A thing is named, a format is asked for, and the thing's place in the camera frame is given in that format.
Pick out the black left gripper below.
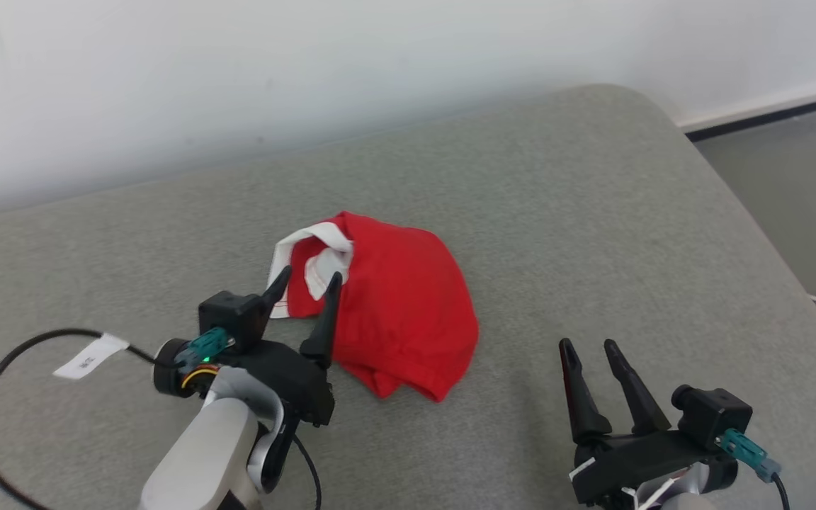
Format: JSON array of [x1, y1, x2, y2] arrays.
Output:
[[235, 266, 344, 428]]

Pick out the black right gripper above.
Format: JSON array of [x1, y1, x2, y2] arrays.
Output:
[[558, 338, 739, 508]]

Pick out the red garment stack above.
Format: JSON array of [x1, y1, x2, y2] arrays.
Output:
[[268, 211, 480, 403]]

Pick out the grey fabric sofa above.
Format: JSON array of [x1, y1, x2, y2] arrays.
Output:
[[0, 84, 816, 510]]

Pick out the black cable with teal plug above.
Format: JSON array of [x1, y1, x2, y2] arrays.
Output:
[[716, 428, 795, 510], [0, 327, 237, 510]]

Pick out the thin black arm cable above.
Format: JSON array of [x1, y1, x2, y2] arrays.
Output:
[[292, 432, 323, 510]]

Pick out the white paper cable label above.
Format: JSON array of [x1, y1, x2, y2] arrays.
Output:
[[53, 334, 130, 380]]

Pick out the black wall skirting strip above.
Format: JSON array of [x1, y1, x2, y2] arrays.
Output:
[[684, 91, 816, 142]]

